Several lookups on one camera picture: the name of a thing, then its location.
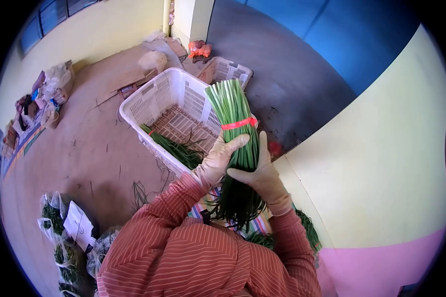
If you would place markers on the small white plastic basket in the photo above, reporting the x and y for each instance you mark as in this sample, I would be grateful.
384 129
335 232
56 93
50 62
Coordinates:
225 70

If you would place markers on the striped colourful cloth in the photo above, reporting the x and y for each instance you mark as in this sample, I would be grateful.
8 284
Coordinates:
262 224

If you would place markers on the heap of bags and clutter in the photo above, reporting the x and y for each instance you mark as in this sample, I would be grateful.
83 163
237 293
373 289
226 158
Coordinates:
52 92

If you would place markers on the red rubber bands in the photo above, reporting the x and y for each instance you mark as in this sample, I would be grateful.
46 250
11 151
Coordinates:
275 148

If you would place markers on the flat brown cardboard sheets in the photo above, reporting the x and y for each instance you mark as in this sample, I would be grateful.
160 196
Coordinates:
126 78

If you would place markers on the white sack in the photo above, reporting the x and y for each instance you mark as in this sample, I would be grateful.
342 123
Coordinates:
152 61

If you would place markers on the large white plastic basket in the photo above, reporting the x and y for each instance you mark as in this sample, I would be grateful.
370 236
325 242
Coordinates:
159 96

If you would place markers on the person's right thumb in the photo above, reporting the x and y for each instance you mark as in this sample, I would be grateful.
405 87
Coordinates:
241 174

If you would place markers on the orange plastic bag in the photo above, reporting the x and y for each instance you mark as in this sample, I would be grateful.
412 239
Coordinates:
200 49

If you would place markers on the person's right index finger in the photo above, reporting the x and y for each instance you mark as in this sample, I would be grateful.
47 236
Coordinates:
264 144

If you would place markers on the clear bags of greens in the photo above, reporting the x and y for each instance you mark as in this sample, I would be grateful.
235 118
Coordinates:
65 260

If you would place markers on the thick chive bundle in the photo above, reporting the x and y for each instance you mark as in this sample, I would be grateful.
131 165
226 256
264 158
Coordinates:
234 111

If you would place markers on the person's right hand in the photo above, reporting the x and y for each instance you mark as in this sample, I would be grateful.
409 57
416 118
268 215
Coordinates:
265 178

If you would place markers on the patterned floor mat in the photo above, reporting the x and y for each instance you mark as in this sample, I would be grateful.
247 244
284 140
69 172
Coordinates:
20 146

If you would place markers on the person's left hand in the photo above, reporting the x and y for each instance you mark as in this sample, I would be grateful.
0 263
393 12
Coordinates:
215 163

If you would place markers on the loose pile of chives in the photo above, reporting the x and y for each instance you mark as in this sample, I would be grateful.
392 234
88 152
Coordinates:
308 230

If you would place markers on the window with bars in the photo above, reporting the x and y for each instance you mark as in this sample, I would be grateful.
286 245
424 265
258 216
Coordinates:
48 16

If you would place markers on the thin chive bundle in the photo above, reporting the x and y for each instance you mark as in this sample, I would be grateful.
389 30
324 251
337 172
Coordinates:
174 148

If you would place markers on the person's left thumb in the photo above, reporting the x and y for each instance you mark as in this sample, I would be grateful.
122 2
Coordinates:
238 141

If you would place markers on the person's body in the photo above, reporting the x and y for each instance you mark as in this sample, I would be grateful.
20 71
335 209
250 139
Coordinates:
193 260

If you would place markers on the white paper sheet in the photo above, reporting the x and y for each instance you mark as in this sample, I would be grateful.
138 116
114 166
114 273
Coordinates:
78 224

